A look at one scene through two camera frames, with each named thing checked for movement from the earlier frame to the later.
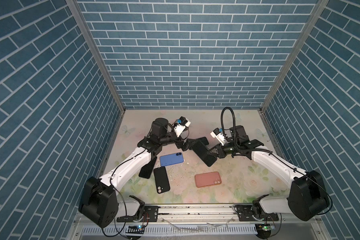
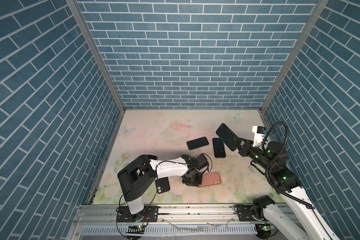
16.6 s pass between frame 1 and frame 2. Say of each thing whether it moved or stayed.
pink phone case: stayed
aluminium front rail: stayed
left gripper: moved
